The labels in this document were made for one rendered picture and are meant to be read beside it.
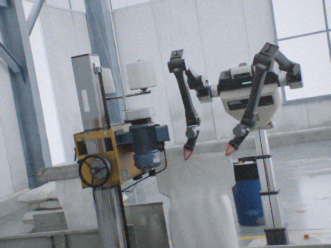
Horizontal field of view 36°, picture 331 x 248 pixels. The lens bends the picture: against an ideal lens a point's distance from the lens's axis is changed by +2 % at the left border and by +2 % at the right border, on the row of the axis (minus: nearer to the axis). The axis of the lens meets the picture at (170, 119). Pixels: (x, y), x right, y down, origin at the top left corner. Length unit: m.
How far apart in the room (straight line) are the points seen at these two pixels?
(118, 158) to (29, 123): 6.30
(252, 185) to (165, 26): 6.93
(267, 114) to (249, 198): 1.96
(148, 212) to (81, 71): 1.26
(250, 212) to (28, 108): 4.92
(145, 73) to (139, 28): 8.92
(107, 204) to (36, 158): 6.25
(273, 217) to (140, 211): 0.93
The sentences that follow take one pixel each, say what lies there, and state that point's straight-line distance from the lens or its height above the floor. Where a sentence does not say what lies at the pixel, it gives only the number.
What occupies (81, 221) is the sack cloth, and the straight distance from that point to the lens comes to 3.37.
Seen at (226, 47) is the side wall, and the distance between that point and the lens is 11.17.
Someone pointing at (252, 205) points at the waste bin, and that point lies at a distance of 5.27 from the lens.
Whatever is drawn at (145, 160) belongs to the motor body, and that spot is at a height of 1.13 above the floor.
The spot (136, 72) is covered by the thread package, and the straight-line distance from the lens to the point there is 2.88.
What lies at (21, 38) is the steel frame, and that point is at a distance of 8.90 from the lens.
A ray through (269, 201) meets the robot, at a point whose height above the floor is 0.63.
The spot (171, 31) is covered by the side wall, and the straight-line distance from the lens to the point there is 11.51.
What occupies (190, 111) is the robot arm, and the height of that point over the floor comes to 1.35.
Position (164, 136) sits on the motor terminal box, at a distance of 2.78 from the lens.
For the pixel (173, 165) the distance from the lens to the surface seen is 3.13.
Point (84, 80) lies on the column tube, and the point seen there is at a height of 1.62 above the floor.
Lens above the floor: 1.48
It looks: 3 degrees down
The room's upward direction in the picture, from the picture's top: 9 degrees counter-clockwise
